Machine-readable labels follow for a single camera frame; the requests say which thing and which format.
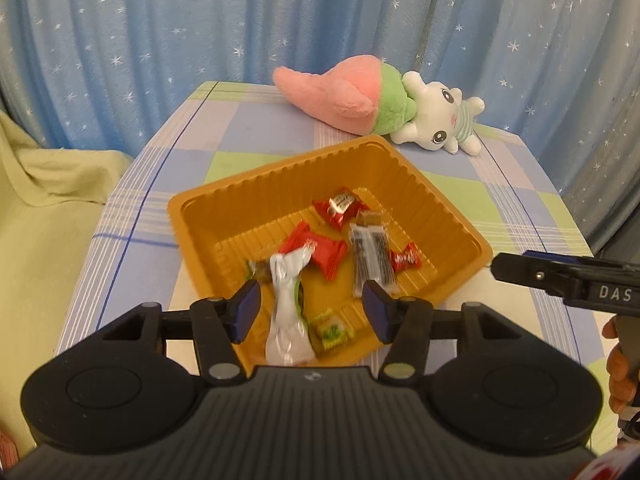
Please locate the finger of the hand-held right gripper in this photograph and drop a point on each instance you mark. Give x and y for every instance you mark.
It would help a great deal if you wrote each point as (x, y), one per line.
(560, 258)
(530, 272)

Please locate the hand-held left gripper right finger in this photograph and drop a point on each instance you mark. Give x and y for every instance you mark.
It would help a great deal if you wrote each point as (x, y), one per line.
(376, 310)

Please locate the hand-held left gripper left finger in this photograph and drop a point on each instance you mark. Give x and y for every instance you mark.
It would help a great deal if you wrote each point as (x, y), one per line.
(247, 310)

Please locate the silver green long snack packet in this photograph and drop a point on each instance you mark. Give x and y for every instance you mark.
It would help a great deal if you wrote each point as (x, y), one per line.
(287, 310)

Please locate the green brown candy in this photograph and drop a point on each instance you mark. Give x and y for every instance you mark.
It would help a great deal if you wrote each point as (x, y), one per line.
(260, 270)

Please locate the yellow green candy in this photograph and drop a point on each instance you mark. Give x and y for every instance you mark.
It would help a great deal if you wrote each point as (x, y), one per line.
(330, 331)

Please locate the clear dark snack bar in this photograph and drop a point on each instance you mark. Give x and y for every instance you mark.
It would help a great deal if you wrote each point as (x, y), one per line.
(372, 255)

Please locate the small red candy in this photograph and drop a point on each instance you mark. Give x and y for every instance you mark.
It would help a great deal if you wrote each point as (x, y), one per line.
(405, 258)

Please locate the red square snack packet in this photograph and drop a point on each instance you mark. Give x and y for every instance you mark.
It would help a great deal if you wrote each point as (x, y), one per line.
(315, 252)

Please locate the orange plastic tray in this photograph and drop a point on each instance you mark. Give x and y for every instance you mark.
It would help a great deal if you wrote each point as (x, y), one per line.
(280, 210)

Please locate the large red gold snack packet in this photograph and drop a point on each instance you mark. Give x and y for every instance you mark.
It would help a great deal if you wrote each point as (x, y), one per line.
(340, 206)

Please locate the person's right hand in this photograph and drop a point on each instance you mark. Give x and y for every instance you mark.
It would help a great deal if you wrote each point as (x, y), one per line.
(617, 375)

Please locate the red white patterned cloth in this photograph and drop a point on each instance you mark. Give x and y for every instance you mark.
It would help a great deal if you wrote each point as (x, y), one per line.
(610, 467)

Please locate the pink green white plush toy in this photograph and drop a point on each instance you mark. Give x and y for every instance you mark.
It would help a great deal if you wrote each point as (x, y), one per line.
(390, 105)

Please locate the light green cloth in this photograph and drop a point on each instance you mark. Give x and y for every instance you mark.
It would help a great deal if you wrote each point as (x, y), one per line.
(45, 210)

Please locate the blue star print curtain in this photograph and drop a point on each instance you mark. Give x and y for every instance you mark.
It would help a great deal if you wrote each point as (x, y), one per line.
(200, 35)

